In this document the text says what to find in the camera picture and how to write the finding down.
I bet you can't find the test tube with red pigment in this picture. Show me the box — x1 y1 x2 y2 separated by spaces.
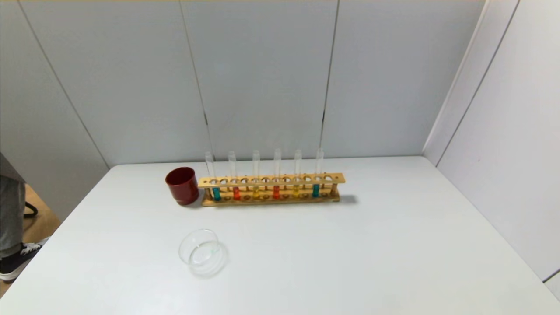
273 148 282 200
228 151 241 201

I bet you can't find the test tube with blue pigment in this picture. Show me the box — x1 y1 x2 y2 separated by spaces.
312 148 325 198
205 151 221 202

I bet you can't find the test tube with yellow pigment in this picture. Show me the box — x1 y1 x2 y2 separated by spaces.
252 150 261 200
293 149 302 198

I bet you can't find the wooden test tube rack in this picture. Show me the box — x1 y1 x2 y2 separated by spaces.
198 173 346 207

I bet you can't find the dark red cup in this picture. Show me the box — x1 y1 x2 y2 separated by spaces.
165 167 200 206

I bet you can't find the clear glass dish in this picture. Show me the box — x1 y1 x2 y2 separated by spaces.
178 228 229 277

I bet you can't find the grey trouser leg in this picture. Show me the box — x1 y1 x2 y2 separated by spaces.
0 153 26 259

